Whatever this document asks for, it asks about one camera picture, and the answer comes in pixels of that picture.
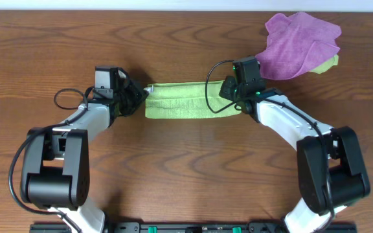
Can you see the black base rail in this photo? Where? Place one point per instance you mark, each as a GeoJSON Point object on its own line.
{"type": "Point", "coordinates": [134, 227]}

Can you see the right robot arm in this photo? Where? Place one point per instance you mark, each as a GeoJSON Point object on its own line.
{"type": "Point", "coordinates": [331, 170]}

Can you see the green microfiber cloth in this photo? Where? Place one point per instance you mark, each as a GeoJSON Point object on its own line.
{"type": "Point", "coordinates": [186, 101]}

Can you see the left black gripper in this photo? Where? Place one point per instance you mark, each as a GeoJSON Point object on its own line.
{"type": "Point", "coordinates": [140, 95]}

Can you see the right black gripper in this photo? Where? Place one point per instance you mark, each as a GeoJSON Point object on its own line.
{"type": "Point", "coordinates": [225, 92]}

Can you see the purple microfiber cloth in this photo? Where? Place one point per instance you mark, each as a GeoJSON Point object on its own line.
{"type": "Point", "coordinates": [296, 44]}

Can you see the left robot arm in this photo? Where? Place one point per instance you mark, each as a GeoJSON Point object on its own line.
{"type": "Point", "coordinates": [50, 172]}

